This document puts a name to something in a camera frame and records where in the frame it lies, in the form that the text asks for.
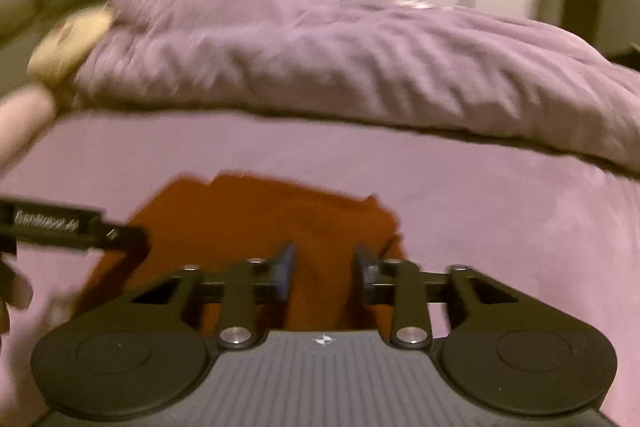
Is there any lilac rumpled duvet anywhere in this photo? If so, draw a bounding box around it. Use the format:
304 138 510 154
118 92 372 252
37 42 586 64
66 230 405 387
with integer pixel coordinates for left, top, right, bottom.
74 0 639 171

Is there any yellow face plush pillow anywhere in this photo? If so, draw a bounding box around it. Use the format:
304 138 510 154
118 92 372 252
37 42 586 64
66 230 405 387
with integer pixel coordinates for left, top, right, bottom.
27 5 114 87

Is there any pink plush bunny toy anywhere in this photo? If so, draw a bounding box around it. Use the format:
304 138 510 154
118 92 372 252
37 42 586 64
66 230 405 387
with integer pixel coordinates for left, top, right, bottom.
0 83 56 169

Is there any brown knit cardigan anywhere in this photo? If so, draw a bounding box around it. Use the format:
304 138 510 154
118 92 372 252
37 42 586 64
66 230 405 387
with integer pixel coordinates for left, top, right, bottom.
76 173 404 337

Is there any lilac bed sheet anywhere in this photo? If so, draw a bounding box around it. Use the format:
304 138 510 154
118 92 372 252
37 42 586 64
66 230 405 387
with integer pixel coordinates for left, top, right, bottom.
1 112 639 426

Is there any person left hand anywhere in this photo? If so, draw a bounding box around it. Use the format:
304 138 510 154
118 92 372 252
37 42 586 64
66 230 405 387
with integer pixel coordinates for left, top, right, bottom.
0 254 34 339

